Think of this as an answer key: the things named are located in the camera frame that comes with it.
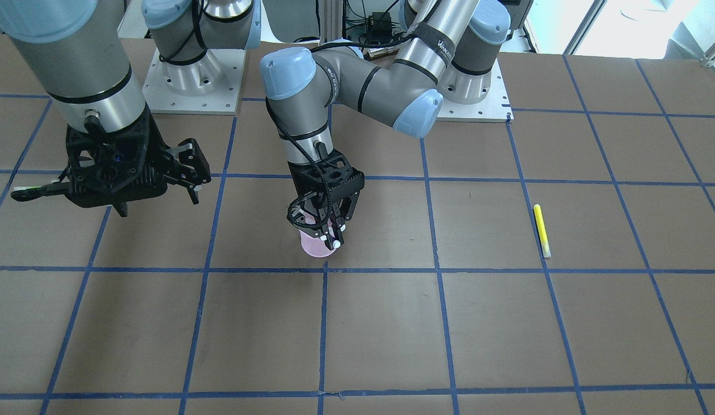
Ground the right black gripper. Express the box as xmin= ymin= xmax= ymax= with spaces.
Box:
xmin=52 ymin=107 xmax=211 ymax=218

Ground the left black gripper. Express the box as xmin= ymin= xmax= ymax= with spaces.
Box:
xmin=287 ymin=150 xmax=365 ymax=246

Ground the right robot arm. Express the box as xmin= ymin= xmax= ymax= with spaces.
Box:
xmin=0 ymin=1 xmax=262 ymax=217

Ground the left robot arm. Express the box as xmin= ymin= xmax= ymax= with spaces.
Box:
xmin=260 ymin=1 xmax=512 ymax=258

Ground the pink mesh cup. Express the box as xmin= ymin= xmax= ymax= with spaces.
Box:
xmin=299 ymin=220 xmax=342 ymax=258

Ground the green pen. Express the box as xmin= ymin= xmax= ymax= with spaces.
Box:
xmin=10 ymin=182 xmax=67 ymax=199

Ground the silver metal connector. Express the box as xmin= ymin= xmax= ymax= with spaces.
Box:
xmin=363 ymin=46 xmax=399 ymax=61

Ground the black power adapter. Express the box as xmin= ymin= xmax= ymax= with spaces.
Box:
xmin=366 ymin=10 xmax=392 ymax=37

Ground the yellow pen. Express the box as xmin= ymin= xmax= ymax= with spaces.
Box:
xmin=532 ymin=204 xmax=551 ymax=258

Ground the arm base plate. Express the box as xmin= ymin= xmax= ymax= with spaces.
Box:
xmin=438 ymin=61 xmax=515 ymax=123
xmin=143 ymin=50 xmax=247 ymax=115

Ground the black cable bundle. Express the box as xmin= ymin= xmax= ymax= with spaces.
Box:
xmin=346 ymin=0 xmax=410 ymax=47

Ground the aluminium profile post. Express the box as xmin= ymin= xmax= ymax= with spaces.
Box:
xmin=316 ymin=0 xmax=346 ymax=44

